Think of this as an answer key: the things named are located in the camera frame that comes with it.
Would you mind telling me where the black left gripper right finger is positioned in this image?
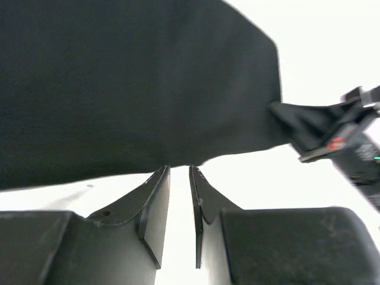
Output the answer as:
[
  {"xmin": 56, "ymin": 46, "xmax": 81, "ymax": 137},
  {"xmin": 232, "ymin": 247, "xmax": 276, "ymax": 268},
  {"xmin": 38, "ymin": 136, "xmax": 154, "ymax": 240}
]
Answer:
[{"xmin": 189, "ymin": 166, "xmax": 379, "ymax": 285}]

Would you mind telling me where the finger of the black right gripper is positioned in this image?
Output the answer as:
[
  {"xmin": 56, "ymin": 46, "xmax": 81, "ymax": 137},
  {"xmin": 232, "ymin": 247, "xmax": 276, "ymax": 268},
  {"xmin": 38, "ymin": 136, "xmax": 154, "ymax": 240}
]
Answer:
[
  {"xmin": 325, "ymin": 86, "xmax": 379, "ymax": 140},
  {"xmin": 269, "ymin": 102, "xmax": 350, "ymax": 156}
]

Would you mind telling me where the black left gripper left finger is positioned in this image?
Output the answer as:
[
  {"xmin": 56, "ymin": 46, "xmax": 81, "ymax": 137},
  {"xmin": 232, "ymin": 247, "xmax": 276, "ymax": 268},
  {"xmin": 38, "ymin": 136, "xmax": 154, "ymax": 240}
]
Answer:
[{"xmin": 1, "ymin": 166, "xmax": 170, "ymax": 284}]

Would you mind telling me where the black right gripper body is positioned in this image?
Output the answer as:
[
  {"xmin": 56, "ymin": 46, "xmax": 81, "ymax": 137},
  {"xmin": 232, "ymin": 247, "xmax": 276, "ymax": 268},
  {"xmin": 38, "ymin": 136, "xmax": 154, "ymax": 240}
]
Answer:
[{"xmin": 298, "ymin": 121, "xmax": 380, "ymax": 214}]

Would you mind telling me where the black tank top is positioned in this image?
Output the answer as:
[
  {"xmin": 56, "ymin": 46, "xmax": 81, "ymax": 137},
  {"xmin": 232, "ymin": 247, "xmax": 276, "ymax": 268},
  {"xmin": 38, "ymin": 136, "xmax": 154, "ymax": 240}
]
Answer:
[{"xmin": 0, "ymin": 0, "xmax": 284, "ymax": 191}]

